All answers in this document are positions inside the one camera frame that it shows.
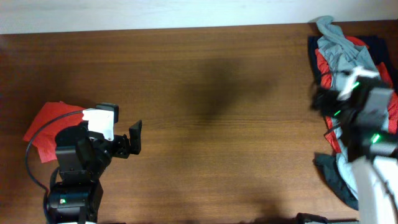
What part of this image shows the folded red cloth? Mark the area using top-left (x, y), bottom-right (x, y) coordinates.
top-left (23, 101), bottom-right (84, 163)

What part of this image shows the dark navy garment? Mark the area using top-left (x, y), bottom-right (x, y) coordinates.
top-left (307, 34), bottom-right (398, 212)

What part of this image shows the light grey t-shirt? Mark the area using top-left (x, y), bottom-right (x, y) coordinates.
top-left (317, 16), bottom-right (377, 197)

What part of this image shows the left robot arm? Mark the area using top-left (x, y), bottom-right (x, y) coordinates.
top-left (47, 120), bottom-right (142, 223)

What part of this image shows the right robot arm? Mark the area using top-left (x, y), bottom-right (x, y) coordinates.
top-left (312, 78), bottom-right (397, 223)

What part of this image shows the red printed t-shirt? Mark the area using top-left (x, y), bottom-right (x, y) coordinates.
top-left (308, 36), bottom-right (397, 153)

